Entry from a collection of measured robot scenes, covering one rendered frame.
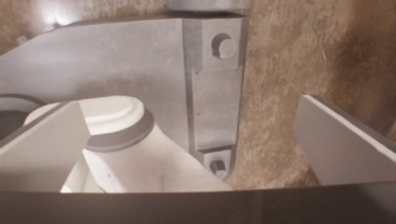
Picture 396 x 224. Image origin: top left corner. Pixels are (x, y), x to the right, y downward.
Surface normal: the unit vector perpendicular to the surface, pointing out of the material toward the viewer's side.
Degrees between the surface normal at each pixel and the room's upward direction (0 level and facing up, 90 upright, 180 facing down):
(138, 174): 90
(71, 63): 0
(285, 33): 0
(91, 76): 0
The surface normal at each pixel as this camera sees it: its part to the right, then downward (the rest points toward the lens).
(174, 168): -0.02, -0.86
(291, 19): 0.22, 0.50
